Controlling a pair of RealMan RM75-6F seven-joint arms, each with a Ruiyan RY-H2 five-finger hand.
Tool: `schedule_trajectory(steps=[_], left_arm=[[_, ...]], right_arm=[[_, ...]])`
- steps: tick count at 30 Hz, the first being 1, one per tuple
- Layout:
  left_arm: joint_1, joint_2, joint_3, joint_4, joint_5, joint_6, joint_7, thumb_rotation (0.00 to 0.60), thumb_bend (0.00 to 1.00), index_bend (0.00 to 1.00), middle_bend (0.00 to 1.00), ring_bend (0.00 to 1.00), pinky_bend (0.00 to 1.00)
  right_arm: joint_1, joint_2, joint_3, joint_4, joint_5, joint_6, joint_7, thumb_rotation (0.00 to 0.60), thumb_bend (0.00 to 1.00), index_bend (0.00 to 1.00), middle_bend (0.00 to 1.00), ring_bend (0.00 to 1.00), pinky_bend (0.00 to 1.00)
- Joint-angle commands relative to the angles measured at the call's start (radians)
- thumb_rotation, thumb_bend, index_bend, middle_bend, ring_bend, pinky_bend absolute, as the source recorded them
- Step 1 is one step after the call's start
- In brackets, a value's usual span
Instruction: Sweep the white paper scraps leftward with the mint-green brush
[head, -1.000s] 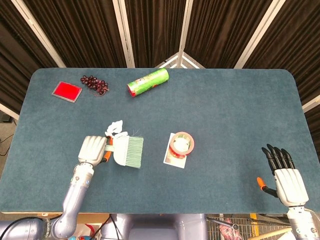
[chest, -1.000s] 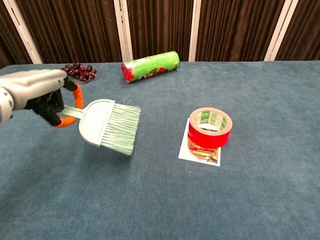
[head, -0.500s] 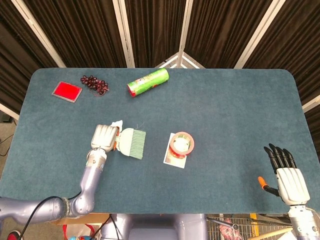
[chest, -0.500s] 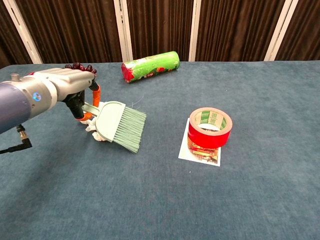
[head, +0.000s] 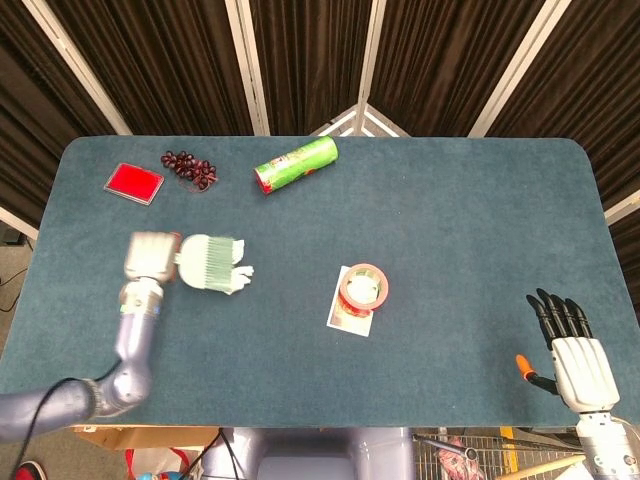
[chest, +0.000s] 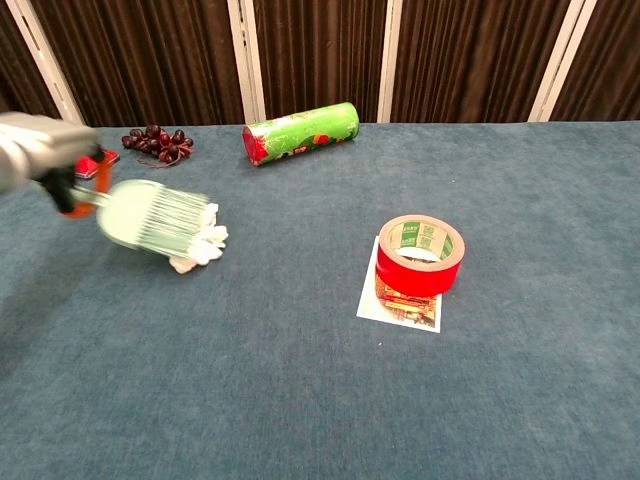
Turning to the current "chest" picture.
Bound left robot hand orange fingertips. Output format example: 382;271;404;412
0;110;114;219

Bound mint green hand brush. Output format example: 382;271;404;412
69;178;214;256

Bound white paper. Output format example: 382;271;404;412
192;224;230;264

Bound red ink pad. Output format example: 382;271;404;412
73;149;121;180

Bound dark brown curtain panel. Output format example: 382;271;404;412
253;0;389;125
0;0;64;121
389;0;571;124
29;0;246;127
549;0;640;123

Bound dark red grape bunch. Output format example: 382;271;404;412
121;124;196;170

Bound green cylindrical can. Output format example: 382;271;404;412
241;101;361;167

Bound blue table cloth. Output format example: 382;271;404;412
0;119;640;480

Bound white-bordered photo card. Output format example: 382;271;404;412
355;235;443;334

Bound red tape roll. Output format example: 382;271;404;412
375;214;467;298

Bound white screen frame post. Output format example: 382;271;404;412
376;0;404;124
527;0;600;123
3;0;87;126
226;0;267;125

